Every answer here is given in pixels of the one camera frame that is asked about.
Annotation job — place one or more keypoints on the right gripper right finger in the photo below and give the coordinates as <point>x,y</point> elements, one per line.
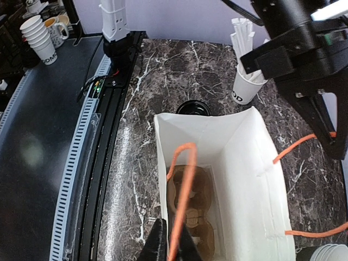
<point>187,250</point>

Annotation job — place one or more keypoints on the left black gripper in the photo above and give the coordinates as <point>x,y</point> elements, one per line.
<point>299,42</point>

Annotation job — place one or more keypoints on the white paper cup with straws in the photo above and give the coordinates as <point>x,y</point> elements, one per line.
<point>246,86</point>

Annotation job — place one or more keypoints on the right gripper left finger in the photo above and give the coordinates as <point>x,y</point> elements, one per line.
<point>155,248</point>

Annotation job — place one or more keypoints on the brown cardboard cup carrier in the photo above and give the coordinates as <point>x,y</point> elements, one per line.
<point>199,203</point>

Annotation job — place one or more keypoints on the white paper cups behind table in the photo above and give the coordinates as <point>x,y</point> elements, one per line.
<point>36,33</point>

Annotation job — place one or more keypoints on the bundle of wrapped white straws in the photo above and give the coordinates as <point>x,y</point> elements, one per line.
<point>242,42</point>

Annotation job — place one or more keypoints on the white paper gift bag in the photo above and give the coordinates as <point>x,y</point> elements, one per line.
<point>249,212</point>

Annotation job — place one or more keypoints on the stack of black cup lids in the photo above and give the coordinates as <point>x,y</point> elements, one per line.
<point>194,107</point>

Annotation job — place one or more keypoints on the ceramic mugs behind table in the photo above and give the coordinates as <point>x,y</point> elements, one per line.
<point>58,31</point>

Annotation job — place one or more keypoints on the stack of paper coffee cups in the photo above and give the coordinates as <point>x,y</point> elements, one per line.
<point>328,252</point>

